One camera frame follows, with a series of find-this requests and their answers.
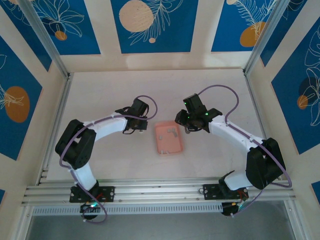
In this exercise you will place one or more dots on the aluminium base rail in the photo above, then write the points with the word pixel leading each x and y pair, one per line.
pixel 160 190

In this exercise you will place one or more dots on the pink plastic tray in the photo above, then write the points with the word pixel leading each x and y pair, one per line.
pixel 172 145

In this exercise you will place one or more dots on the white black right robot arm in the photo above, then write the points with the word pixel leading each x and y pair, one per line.
pixel 232 135

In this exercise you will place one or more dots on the aluminium frame post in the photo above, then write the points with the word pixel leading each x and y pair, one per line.
pixel 47 42
pixel 262 37

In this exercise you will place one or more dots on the aluminium side rail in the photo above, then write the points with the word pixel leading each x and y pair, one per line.
pixel 257 110
pixel 60 105

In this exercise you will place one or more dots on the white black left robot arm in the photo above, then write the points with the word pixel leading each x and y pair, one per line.
pixel 107 126

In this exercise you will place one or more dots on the black controller board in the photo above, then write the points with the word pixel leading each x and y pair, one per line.
pixel 90 207
pixel 228 208

